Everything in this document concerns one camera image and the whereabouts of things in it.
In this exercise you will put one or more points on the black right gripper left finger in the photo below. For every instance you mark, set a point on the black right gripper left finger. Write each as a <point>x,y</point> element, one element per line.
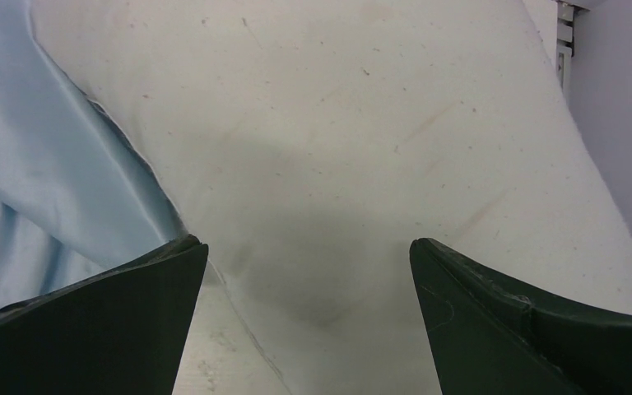
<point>119,332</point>

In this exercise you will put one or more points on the aluminium table edge rail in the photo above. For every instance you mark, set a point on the aluminium table edge rail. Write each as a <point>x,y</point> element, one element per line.
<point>564,44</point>

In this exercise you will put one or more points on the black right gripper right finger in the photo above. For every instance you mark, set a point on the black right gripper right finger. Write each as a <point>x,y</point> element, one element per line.
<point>490,333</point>

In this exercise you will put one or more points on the white pillow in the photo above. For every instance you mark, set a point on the white pillow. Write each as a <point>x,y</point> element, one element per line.
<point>309,143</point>

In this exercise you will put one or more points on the light blue pillowcase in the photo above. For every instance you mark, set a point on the light blue pillowcase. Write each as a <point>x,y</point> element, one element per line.
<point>75,200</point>

